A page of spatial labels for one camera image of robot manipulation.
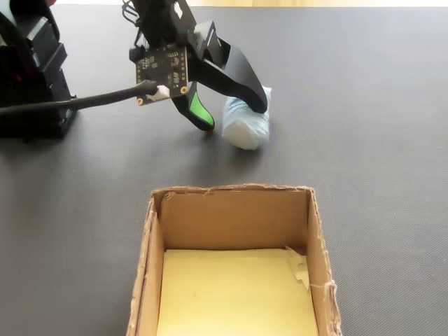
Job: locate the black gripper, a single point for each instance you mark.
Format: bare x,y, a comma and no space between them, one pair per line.
206,42

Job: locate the light blue yarn block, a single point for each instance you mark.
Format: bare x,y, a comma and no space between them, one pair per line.
245,131

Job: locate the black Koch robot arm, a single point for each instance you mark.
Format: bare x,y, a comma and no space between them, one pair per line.
42,77

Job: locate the open cardboard box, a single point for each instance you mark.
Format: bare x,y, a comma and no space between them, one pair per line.
231,217

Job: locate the black textured mat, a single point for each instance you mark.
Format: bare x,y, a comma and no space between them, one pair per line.
350,140

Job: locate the white paper scrap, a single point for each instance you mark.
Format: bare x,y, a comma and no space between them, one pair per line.
297,266

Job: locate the yellow sheet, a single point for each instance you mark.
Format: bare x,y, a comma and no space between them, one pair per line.
231,294

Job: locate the black camera circuit board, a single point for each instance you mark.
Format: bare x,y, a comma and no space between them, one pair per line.
161,70

